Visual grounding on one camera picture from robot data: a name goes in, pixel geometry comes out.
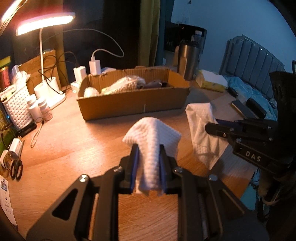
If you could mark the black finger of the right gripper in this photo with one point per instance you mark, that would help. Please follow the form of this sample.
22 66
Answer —
222 128

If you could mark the left gripper black left finger with purple pad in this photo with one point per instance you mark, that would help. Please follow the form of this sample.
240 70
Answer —
117 180

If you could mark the left gripper black right finger with purple pad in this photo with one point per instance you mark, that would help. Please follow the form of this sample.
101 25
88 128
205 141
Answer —
180 181

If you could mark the white paper towel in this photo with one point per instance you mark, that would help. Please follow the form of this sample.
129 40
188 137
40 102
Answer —
207 148
149 133

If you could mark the grey dotted sock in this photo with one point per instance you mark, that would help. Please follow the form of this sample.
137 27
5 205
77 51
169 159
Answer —
154 84

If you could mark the bag of cotton swabs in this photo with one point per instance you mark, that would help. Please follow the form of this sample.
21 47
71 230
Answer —
125 84

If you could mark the black glasses case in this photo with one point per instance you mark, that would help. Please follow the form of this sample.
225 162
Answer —
256 108

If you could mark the light blue blanket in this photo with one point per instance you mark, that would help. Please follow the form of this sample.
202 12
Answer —
245 91

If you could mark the yellow tissue pack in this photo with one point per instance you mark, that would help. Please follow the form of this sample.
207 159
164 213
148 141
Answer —
211 81

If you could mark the grey padded headboard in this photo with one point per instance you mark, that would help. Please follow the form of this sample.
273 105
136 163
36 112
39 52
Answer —
252 63

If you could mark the brown cardboard box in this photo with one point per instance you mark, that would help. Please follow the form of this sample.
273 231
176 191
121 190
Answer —
135 101

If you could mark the steel travel mug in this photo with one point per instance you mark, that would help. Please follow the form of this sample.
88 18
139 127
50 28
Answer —
188 57

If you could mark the white roll in plastic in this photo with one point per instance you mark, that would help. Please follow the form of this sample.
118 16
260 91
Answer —
91 92

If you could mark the plastic water bottle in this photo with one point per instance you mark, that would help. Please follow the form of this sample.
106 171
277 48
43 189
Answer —
197 39

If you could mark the white pill bottle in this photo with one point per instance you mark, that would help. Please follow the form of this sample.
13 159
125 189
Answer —
34 109
45 109

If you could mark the black cylinder flashlight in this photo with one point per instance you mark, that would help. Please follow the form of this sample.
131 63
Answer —
27 129

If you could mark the black scissors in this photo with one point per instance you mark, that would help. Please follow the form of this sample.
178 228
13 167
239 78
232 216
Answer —
16 170

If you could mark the black monitor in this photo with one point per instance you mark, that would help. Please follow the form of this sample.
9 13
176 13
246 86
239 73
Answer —
176 34

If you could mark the white desk lamp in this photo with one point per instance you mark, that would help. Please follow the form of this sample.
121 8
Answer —
53 96

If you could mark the yellow curtain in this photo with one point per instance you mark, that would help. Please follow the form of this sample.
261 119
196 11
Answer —
148 32

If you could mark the brown paper bag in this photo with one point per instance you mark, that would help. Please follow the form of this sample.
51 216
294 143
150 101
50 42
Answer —
33 67

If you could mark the white woven basket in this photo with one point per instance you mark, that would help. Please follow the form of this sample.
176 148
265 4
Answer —
17 108

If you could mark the red can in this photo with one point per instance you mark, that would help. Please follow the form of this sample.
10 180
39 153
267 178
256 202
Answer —
4 78

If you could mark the white charger with black cable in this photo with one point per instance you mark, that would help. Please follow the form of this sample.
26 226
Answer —
79 72

